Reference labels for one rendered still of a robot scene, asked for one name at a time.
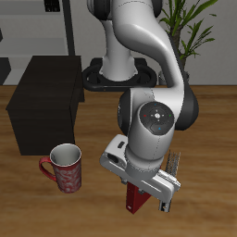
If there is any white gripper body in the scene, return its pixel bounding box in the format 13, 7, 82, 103
120, 150, 182, 206

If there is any red book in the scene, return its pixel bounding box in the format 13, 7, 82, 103
125, 181, 153, 215

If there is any white background shelf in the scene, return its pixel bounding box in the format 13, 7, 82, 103
0, 0, 70, 86

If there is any red patterned mug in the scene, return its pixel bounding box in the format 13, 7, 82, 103
38, 143, 83, 194

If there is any dark brown desk caddy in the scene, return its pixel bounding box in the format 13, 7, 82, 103
5, 55, 86, 156

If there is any green pot plant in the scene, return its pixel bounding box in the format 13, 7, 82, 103
156, 0, 218, 86

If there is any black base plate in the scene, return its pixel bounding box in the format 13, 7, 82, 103
81, 57, 158, 93

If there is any dark vertical post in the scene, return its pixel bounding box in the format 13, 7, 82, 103
61, 0, 77, 57

